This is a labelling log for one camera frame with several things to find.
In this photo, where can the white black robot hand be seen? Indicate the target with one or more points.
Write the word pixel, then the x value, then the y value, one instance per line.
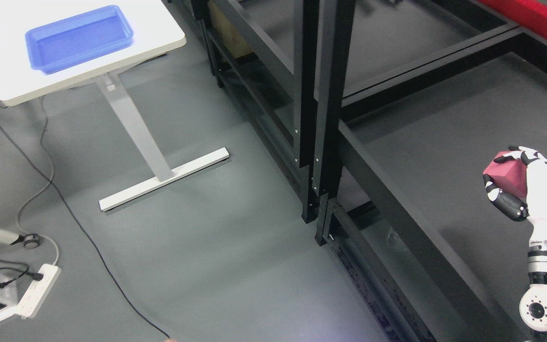
pixel 534 207

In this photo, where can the pink foam block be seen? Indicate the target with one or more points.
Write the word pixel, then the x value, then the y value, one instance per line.
pixel 509 176

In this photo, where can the black metal right shelf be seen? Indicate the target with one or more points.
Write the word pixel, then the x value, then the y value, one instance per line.
pixel 405 208

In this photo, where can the black metal shelf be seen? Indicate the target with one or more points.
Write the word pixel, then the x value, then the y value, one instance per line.
pixel 405 208
pixel 265 52

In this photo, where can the black metal left shelf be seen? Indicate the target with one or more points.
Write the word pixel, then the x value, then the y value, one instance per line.
pixel 265 52

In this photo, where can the blue plastic tray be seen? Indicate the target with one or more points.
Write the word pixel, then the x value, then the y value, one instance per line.
pixel 75 40

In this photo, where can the red metal beam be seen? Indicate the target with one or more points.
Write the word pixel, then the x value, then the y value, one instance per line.
pixel 531 14

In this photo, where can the white power strip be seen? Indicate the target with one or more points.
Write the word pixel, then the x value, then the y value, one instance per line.
pixel 36 293

